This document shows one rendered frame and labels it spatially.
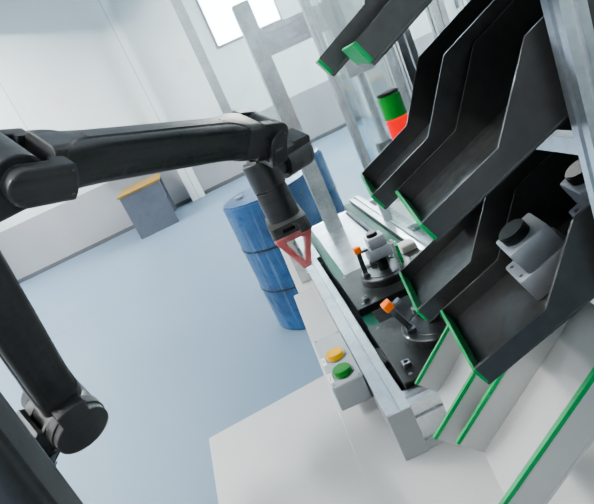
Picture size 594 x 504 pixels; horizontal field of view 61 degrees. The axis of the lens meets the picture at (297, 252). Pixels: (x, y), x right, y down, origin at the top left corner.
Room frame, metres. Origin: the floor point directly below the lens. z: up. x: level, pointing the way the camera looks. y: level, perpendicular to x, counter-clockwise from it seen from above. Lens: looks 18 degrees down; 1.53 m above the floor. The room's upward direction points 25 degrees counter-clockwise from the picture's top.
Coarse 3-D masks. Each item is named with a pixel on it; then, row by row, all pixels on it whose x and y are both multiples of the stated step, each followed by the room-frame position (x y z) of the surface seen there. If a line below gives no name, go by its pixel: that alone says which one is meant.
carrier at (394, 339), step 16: (416, 320) 0.92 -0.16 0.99; (432, 320) 0.88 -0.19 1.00; (384, 336) 0.95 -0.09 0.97; (400, 336) 0.92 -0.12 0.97; (416, 336) 0.87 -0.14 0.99; (432, 336) 0.84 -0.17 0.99; (384, 352) 0.89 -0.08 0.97; (400, 352) 0.87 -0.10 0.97; (416, 352) 0.85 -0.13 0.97; (400, 368) 0.82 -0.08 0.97; (416, 368) 0.80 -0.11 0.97
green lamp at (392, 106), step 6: (390, 96) 1.06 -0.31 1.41; (396, 96) 1.06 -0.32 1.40; (378, 102) 1.09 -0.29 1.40; (384, 102) 1.07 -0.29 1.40; (390, 102) 1.06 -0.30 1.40; (396, 102) 1.06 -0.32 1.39; (402, 102) 1.07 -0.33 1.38; (384, 108) 1.07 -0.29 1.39; (390, 108) 1.07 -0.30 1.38; (396, 108) 1.06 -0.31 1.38; (402, 108) 1.06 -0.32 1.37; (384, 114) 1.08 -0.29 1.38; (390, 114) 1.07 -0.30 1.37; (396, 114) 1.06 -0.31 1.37; (402, 114) 1.06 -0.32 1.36
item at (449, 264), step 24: (528, 168) 0.54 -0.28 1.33; (504, 192) 0.54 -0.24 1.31; (480, 216) 0.55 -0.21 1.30; (504, 216) 0.54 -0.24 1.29; (432, 240) 0.68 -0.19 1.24; (456, 240) 0.67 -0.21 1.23; (480, 240) 0.55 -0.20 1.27; (408, 264) 0.69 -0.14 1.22; (432, 264) 0.67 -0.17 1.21; (456, 264) 0.62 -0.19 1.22; (480, 264) 0.55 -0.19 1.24; (408, 288) 0.63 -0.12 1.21; (432, 288) 0.62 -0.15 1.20; (456, 288) 0.56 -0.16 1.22; (432, 312) 0.56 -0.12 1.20
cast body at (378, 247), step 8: (368, 232) 1.24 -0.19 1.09; (376, 232) 1.23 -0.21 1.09; (368, 240) 1.22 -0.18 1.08; (376, 240) 1.21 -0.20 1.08; (384, 240) 1.21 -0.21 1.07; (368, 248) 1.24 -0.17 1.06; (376, 248) 1.21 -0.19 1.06; (384, 248) 1.21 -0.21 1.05; (368, 256) 1.22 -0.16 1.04; (376, 256) 1.21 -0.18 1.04; (384, 256) 1.21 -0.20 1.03
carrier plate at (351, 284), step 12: (408, 252) 1.31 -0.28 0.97; (348, 276) 1.33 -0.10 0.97; (348, 288) 1.25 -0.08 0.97; (360, 288) 1.22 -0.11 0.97; (372, 288) 1.19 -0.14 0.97; (384, 288) 1.16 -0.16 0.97; (396, 288) 1.13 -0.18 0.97; (360, 300) 1.16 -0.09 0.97; (372, 300) 1.13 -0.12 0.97; (360, 312) 1.11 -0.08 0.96
